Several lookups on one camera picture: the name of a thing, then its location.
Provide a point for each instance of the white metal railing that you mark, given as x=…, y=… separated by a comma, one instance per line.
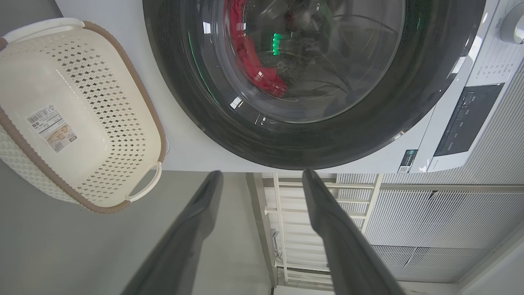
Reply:
x=282, y=213

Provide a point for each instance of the white Hisense washing machine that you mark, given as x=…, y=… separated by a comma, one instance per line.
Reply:
x=196, y=151

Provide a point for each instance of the round black glass washer door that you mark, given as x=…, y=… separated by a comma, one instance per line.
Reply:
x=184, y=82

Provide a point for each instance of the cream perforated laundry basket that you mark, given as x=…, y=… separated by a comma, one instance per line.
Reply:
x=82, y=123

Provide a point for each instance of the red and white garment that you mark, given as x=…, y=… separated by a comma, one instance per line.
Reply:
x=256, y=65

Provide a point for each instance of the grey window blinds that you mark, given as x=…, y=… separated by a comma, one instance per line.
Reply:
x=442, y=221

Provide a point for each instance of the small black QR sticker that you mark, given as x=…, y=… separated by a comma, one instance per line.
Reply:
x=407, y=162

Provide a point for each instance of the black washer display panel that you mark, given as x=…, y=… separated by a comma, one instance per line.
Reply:
x=466, y=119

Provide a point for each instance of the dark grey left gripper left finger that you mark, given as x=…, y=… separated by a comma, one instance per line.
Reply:
x=180, y=246

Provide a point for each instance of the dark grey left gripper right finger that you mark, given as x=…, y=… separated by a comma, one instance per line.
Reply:
x=348, y=254

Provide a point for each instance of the silver washing machine dial knob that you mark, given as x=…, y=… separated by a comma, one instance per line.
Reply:
x=513, y=24

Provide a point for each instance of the printed product label sticker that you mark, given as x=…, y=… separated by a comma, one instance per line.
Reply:
x=52, y=129

